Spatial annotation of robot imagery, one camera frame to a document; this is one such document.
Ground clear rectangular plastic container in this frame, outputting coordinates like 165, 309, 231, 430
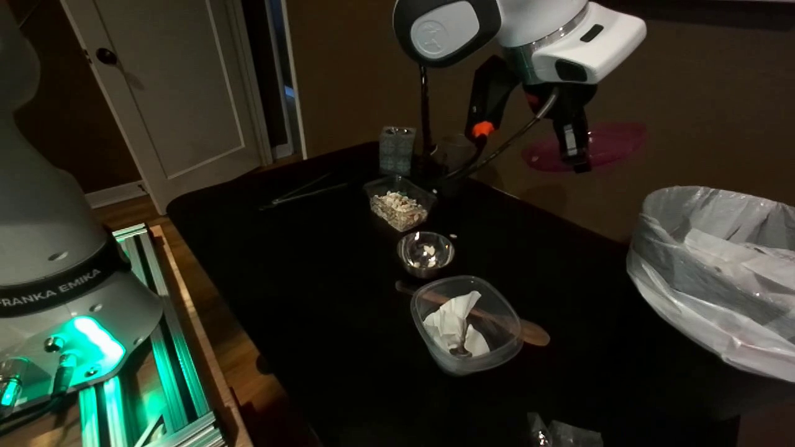
363, 175, 438, 233

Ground heap of nuts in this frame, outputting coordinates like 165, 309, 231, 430
371, 191, 430, 228

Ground black cable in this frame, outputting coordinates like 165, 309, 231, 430
0, 355, 80, 430

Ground black table cloth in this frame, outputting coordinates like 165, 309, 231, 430
166, 141, 795, 447

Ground clear round plastic container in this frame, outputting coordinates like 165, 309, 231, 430
410, 275, 524, 377

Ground black tongs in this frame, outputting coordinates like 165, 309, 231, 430
260, 173, 350, 211

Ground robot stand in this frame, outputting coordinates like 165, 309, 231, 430
0, 222, 252, 447

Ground bin with plastic liner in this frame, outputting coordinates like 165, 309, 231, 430
625, 186, 795, 383

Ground clear plastic wrapper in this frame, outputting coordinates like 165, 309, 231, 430
527, 412, 604, 447

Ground white door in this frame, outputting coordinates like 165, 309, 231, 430
60, 0, 275, 215

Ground wooden spoon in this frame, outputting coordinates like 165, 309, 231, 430
395, 280, 552, 348

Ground maroon plate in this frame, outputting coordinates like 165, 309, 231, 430
521, 122, 648, 173

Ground small glass bowl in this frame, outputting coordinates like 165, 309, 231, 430
397, 231, 456, 279

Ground crumpled white tissue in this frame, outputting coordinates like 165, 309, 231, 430
423, 290, 492, 358

